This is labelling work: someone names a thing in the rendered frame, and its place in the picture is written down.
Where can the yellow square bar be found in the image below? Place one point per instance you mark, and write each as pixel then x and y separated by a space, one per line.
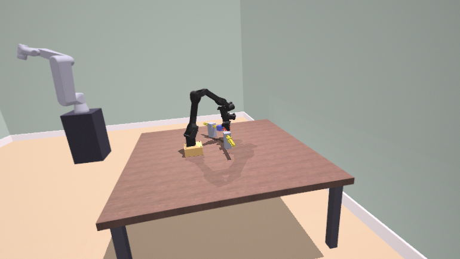
pixel 227 139

